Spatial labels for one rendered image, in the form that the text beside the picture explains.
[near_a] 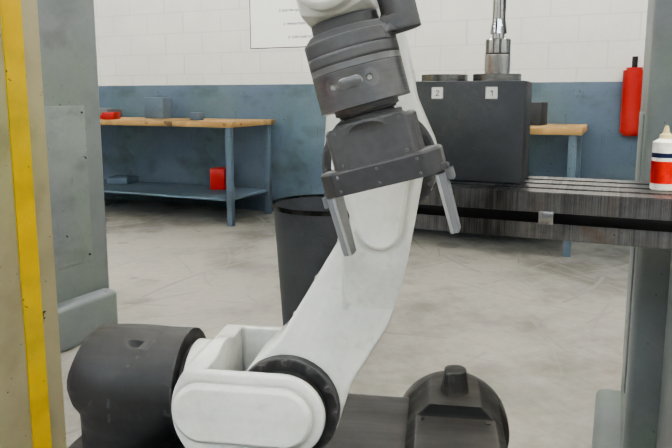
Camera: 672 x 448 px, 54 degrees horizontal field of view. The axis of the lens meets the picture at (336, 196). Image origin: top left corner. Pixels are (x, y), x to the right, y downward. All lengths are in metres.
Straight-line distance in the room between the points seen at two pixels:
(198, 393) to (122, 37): 6.46
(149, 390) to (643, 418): 1.21
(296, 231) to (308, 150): 3.37
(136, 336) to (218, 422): 0.18
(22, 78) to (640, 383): 1.71
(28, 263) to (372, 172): 1.44
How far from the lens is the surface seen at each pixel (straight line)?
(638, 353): 1.72
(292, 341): 0.89
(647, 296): 1.68
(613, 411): 2.12
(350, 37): 0.60
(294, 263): 2.77
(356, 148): 0.62
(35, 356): 2.02
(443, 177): 0.62
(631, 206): 1.15
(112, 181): 6.85
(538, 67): 5.49
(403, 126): 0.61
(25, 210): 1.92
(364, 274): 0.82
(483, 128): 1.24
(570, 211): 1.15
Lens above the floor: 1.09
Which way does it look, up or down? 9 degrees down
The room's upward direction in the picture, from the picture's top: straight up
